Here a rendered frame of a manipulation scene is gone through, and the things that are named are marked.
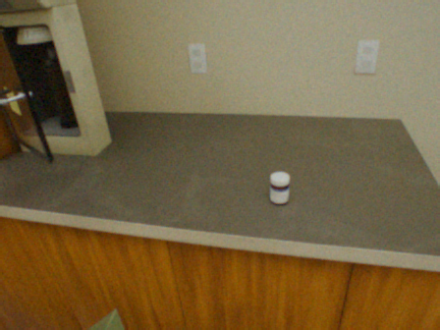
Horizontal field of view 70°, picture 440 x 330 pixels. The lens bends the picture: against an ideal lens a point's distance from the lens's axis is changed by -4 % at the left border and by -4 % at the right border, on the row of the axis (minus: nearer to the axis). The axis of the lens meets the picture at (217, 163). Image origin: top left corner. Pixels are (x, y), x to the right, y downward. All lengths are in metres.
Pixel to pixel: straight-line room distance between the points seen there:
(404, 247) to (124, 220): 0.63
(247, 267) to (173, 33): 0.92
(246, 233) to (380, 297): 0.36
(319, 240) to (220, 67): 0.83
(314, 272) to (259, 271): 0.13
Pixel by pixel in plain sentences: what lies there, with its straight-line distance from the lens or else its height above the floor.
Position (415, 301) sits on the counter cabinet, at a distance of 0.92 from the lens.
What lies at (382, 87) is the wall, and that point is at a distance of 1.34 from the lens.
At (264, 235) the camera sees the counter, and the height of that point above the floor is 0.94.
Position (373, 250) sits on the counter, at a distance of 0.74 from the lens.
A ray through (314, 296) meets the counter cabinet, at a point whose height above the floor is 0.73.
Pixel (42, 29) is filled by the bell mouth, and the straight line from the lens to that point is 1.15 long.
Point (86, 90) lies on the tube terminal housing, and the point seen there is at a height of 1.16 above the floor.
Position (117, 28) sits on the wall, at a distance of 1.46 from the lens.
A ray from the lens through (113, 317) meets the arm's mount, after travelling 0.34.
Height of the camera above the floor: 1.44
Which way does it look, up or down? 30 degrees down
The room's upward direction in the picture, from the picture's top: 5 degrees counter-clockwise
